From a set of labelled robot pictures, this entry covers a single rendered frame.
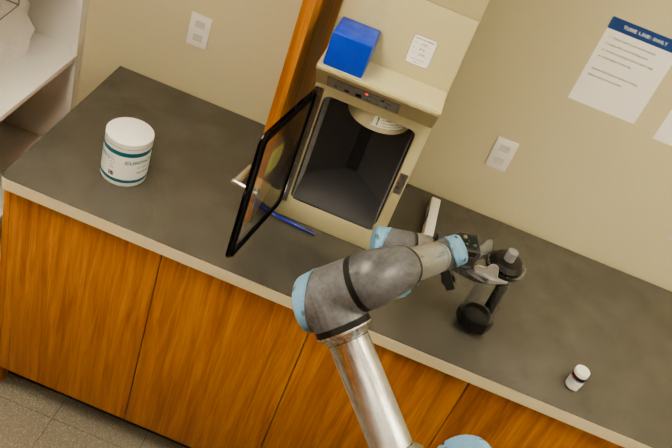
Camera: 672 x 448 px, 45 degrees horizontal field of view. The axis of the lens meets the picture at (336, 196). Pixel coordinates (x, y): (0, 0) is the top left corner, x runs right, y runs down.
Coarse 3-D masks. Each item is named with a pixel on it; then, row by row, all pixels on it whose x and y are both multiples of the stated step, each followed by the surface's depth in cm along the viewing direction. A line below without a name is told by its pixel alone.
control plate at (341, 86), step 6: (330, 78) 198; (330, 84) 203; (336, 84) 201; (342, 84) 199; (348, 84) 197; (342, 90) 204; (348, 90) 202; (354, 90) 200; (360, 90) 198; (354, 96) 205; (366, 96) 201; (372, 96) 199; (378, 96) 197; (372, 102) 204; (378, 102) 202; (384, 102) 199; (390, 102) 197; (384, 108) 205; (390, 108) 202; (396, 108) 200
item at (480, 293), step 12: (492, 252) 211; (504, 276) 205; (516, 276) 207; (480, 288) 212; (492, 288) 209; (504, 288) 209; (468, 300) 217; (480, 300) 213; (492, 300) 212; (504, 300) 213; (468, 312) 217; (480, 312) 215; (492, 312) 215; (480, 324) 217
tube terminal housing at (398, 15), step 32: (352, 0) 195; (384, 0) 193; (416, 0) 191; (384, 32) 197; (416, 32) 195; (448, 32) 193; (384, 64) 202; (448, 64) 198; (352, 96) 209; (416, 128) 210; (416, 160) 215; (320, 224) 235; (352, 224) 232; (384, 224) 229
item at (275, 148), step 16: (288, 112) 196; (304, 112) 207; (272, 128) 189; (288, 128) 201; (272, 144) 194; (288, 144) 208; (272, 160) 202; (288, 160) 217; (272, 176) 209; (272, 192) 218; (240, 208) 198; (256, 208) 210; (240, 240) 212
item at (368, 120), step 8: (352, 112) 217; (360, 112) 215; (368, 112) 214; (360, 120) 215; (368, 120) 214; (376, 120) 214; (384, 120) 214; (368, 128) 215; (376, 128) 214; (384, 128) 215; (392, 128) 215; (400, 128) 217
